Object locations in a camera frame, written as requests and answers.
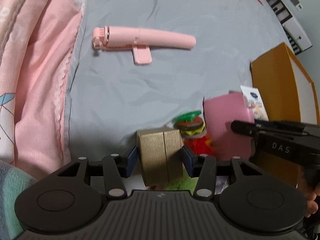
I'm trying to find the red fluffy toy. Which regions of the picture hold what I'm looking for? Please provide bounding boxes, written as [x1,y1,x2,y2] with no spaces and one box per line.
[184,134,214,156]

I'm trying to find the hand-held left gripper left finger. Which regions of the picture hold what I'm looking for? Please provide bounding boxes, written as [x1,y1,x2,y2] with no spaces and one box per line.
[51,145,139,201]

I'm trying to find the pink pouch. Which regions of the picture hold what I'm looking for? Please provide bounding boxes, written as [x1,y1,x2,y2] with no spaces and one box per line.
[203,91,256,161]

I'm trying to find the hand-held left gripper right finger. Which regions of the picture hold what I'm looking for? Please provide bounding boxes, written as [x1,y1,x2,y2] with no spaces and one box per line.
[181,145,269,201]

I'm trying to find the orange storage box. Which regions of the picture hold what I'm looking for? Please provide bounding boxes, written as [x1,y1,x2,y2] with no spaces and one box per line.
[250,42,320,188]

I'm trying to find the teal plaid cloth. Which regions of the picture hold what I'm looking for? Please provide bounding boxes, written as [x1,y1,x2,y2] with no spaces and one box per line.
[0,159,38,236]

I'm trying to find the person's right hand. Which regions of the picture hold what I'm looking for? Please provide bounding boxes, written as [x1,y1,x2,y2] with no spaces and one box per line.
[297,166,320,218]

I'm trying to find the white and black nightstand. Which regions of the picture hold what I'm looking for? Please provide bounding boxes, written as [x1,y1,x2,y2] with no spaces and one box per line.
[267,0,313,55]

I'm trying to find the burger-shaped toy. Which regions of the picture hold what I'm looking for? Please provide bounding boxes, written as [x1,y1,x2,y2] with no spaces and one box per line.
[172,110,208,139]

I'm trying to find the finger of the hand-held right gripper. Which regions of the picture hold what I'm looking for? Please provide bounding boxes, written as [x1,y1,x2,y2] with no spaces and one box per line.
[230,119,310,137]

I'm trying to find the green fluffy object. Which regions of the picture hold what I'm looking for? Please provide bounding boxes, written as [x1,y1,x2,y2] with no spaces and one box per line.
[164,169,198,191]

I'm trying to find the gold cardboard box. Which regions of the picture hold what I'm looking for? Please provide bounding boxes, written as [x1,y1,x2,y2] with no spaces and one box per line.
[137,128,184,187]

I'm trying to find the pink printed quilt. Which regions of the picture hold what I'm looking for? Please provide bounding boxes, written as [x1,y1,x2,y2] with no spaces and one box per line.
[0,0,88,173]

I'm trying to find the pink selfie stick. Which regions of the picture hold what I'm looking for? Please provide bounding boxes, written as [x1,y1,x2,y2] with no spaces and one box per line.
[92,26,197,65]

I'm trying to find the white packet with blue label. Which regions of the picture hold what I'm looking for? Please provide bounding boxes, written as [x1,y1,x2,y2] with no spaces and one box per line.
[240,85,269,121]

